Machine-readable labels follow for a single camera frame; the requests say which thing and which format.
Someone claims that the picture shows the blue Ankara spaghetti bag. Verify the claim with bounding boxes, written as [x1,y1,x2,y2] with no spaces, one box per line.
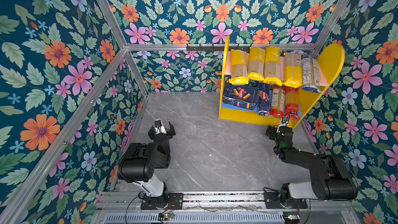
[301,55,321,93]

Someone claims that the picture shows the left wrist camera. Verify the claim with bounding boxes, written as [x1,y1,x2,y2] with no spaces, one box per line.
[154,119,165,135]

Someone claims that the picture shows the yellow Pastatime spaghetti bag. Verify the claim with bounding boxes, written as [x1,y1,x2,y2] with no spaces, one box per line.
[248,47,266,82]

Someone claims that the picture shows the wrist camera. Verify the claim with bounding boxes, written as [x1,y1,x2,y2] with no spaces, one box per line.
[154,119,165,135]
[277,118,284,128]

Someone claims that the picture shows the blue Barilla rigatoni box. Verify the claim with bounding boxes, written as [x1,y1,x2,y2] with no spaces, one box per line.
[222,83,259,111]

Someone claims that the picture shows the aluminium frame post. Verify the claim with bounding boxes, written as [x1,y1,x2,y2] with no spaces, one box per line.
[96,0,149,98]

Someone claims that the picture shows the red spaghetti bag white label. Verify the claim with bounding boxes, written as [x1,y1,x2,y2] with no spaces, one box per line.
[270,85,286,119]

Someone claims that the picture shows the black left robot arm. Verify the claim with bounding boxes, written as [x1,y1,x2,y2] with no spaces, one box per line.
[117,119,176,198]

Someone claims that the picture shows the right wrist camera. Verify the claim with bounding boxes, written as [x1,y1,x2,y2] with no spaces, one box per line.
[277,118,284,128]

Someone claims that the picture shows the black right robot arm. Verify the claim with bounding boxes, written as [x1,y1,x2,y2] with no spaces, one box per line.
[265,117,359,205]

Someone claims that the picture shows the yellow-ended clear spaghetti bag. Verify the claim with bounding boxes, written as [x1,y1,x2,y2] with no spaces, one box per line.
[283,53,302,89]

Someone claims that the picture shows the yellow pink blue shelf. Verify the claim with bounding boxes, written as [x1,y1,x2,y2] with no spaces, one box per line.
[218,36,345,129]

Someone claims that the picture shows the blue Barilla spaghetti box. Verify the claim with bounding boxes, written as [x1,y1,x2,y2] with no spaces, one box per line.
[258,83,271,117]

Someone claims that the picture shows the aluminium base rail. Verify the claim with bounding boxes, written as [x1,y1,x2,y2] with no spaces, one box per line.
[91,190,360,224]

